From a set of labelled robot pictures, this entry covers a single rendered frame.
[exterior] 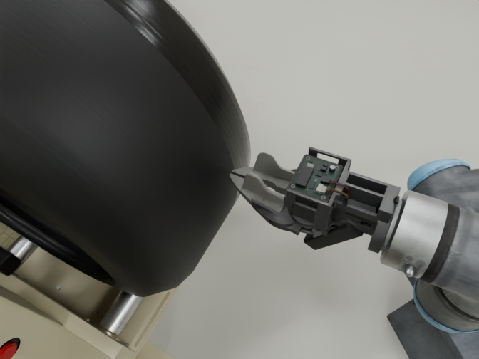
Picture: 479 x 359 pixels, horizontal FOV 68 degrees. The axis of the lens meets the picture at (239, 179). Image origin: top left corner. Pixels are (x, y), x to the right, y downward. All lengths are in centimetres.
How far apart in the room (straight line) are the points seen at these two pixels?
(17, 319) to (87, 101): 39
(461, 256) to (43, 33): 46
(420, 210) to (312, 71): 224
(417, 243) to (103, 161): 33
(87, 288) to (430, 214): 77
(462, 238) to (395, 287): 146
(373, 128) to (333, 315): 115
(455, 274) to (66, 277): 82
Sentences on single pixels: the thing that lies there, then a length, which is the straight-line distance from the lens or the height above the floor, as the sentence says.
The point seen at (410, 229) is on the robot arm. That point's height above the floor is 132.
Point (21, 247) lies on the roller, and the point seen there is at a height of 92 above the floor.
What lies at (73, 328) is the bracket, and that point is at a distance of 78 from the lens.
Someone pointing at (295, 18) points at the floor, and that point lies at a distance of 308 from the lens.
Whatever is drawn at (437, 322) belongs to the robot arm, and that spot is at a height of 115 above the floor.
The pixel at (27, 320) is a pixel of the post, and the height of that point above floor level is 107.
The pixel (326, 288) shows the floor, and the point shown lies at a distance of 177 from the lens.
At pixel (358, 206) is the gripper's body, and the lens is 42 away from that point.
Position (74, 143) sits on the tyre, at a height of 139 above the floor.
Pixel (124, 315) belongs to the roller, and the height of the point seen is 92.
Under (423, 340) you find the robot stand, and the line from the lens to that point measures 163.
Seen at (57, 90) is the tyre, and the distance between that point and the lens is 38.
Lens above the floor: 166
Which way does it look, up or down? 57 degrees down
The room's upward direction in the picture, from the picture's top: straight up
